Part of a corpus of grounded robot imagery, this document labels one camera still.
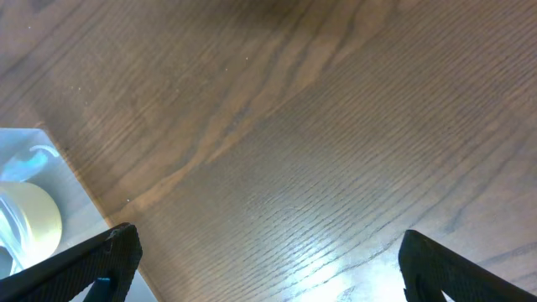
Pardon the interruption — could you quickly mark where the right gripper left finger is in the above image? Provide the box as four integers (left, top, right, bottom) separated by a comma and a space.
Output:
1, 223, 143, 302

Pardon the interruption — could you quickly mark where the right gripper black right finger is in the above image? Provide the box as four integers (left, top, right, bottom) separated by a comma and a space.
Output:
398, 230, 536, 302

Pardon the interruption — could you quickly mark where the yellow plastic bowl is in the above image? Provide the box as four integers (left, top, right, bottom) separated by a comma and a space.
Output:
1, 182, 62, 278

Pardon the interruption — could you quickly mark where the clear plastic storage container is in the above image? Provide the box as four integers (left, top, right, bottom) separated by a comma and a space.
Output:
1, 128, 156, 301

